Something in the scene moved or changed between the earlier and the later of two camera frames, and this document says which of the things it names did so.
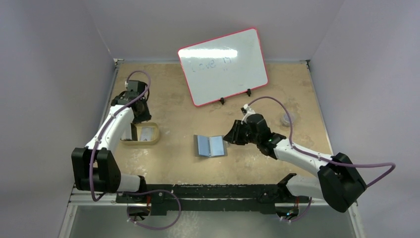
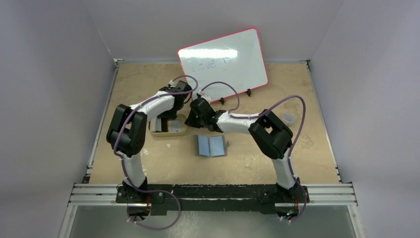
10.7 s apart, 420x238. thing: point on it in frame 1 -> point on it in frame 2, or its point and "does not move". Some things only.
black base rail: x=164 y=197 does not move
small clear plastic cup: x=285 y=120 does not move
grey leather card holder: x=210 y=146 does not move
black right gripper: x=238 y=132 -> x=191 y=119
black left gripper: x=145 y=117 -> x=168 y=116
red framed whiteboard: x=224 y=67 does not move
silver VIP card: x=147 y=133 -> x=177 y=124
